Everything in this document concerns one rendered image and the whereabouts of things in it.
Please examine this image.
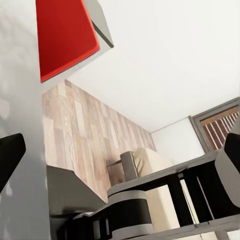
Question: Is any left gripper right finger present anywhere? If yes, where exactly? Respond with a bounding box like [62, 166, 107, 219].
[224, 132, 240, 173]

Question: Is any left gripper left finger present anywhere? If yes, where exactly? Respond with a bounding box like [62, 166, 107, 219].
[0, 132, 26, 193]

